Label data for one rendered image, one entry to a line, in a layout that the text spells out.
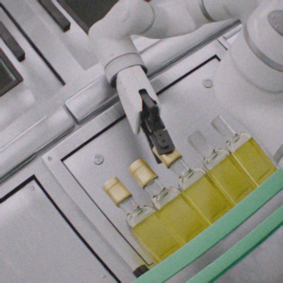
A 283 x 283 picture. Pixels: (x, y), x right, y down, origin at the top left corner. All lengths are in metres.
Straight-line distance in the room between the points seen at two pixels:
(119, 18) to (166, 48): 0.25
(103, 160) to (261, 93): 0.65
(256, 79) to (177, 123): 0.66
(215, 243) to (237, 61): 0.38
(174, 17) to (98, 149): 0.31
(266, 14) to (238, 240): 0.45
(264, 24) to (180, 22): 0.60
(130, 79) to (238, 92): 0.48
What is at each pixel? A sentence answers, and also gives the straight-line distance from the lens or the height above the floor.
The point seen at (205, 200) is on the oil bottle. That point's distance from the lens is 1.39.
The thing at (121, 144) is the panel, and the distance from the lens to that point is 1.59.
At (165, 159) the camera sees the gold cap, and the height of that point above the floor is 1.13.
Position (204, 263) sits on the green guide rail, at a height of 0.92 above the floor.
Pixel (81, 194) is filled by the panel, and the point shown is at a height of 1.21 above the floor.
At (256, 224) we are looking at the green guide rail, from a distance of 1.28.
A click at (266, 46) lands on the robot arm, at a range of 0.94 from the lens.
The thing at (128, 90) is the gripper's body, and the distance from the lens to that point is 1.44.
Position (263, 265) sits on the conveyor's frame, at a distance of 1.24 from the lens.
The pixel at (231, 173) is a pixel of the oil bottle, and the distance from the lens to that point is 1.42.
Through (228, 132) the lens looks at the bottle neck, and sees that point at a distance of 1.47.
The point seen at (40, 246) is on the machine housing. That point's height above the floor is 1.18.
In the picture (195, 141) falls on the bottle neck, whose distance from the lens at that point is 1.45.
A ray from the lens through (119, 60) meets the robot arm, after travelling 1.48.
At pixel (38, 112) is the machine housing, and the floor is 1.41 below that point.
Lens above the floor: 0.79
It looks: 16 degrees up
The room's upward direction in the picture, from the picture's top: 40 degrees counter-clockwise
